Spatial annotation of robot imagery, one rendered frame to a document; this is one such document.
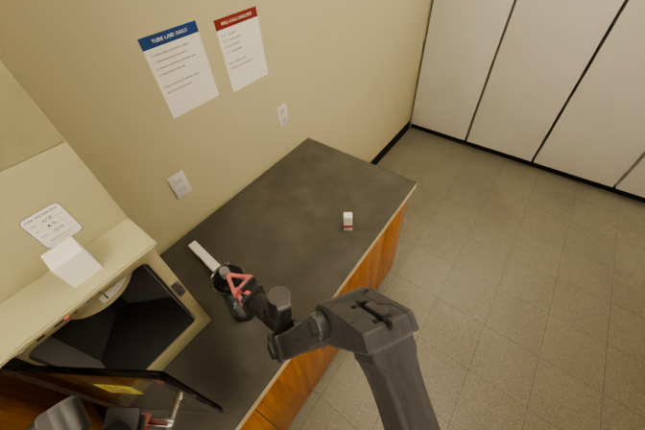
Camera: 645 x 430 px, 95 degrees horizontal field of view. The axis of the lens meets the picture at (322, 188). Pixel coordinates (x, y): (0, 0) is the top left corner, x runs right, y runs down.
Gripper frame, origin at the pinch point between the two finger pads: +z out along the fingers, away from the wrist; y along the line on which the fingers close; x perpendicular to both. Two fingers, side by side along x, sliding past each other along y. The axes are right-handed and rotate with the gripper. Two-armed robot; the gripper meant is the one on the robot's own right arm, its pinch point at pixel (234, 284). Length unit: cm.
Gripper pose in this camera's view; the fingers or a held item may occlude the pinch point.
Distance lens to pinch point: 93.4
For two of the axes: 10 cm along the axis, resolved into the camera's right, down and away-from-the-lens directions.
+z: -8.0, -3.9, 4.6
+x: -6.0, 5.9, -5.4
